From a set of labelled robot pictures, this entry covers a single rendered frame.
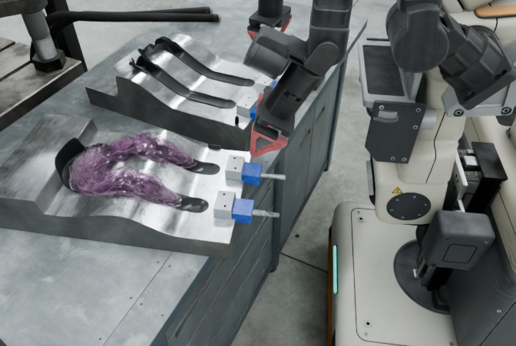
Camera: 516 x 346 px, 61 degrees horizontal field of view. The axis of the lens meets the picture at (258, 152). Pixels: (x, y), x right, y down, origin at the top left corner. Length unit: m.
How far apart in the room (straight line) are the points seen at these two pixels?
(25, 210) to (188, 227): 0.33
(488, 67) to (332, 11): 0.25
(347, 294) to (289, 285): 0.37
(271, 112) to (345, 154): 1.57
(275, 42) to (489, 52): 0.31
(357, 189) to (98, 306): 1.50
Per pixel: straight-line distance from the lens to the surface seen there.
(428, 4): 0.66
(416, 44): 0.67
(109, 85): 1.29
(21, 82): 1.56
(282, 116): 0.76
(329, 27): 0.66
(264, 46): 0.70
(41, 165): 1.02
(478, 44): 0.73
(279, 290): 1.78
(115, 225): 0.91
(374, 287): 1.51
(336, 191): 2.12
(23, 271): 0.99
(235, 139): 1.06
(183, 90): 1.18
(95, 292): 0.91
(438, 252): 1.14
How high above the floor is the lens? 1.55
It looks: 43 degrees down
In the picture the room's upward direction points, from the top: straight up
